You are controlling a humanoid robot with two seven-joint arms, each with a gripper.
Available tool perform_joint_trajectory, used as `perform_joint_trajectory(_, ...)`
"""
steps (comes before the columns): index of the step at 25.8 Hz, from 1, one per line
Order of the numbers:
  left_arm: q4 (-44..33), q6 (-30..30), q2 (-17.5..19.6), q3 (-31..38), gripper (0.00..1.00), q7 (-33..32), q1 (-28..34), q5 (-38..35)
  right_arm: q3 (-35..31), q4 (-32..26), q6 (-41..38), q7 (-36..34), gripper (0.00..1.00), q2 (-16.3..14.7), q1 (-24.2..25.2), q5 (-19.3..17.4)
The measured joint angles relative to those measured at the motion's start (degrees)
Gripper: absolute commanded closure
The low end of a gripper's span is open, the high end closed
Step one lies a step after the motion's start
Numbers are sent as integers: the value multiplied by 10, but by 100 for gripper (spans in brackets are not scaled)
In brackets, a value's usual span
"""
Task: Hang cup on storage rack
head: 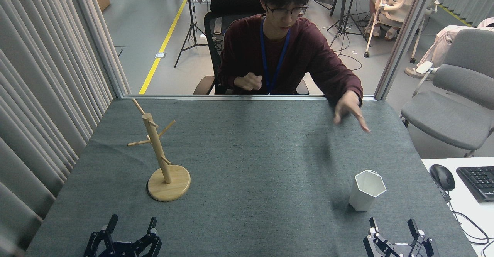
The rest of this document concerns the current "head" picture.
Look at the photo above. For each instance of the seated background person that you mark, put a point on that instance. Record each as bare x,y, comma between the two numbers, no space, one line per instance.
376,2

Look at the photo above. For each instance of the black tripod stand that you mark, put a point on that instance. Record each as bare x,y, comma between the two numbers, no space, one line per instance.
191,17
347,14

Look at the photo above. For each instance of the silver frame post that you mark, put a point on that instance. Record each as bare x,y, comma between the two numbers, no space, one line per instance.
100,44
401,41

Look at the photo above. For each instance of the black computer mouse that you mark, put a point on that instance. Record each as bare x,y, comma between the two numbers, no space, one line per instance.
442,176

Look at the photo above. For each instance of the yellow floor tape line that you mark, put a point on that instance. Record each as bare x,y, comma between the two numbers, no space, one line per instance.
162,48

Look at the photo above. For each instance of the wooden cup rack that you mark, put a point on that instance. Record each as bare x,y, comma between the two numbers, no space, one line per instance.
170,189

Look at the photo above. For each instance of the reclining background person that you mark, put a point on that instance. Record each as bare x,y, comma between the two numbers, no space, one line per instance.
440,44

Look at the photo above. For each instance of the dark grey table cloth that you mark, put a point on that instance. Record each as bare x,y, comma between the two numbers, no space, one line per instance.
270,160

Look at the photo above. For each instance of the white chair frame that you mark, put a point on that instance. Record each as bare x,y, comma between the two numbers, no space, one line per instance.
420,33

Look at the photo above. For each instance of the person's right hand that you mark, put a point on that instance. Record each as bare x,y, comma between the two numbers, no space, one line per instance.
249,82

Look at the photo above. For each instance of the silver frame rail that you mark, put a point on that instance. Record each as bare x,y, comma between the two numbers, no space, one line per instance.
231,96

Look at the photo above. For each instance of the white wheeled chair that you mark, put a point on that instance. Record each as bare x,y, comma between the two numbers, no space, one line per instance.
397,2

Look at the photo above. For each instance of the long grey curtain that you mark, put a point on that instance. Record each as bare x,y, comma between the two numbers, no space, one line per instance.
38,75

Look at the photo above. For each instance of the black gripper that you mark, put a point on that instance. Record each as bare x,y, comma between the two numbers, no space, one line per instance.
121,250
401,251

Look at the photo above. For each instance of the person's left hand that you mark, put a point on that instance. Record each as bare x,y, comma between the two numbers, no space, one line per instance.
349,106

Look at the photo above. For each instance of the grey padded chair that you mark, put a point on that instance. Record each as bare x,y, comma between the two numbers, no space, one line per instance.
451,118

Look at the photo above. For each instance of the floor socket plate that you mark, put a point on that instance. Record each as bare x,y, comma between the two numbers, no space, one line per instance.
160,55

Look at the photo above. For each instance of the white hexagonal cup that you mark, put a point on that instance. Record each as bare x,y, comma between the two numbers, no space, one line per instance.
362,200

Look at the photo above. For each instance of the black keyboard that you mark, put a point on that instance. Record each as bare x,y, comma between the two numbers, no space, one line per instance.
478,181

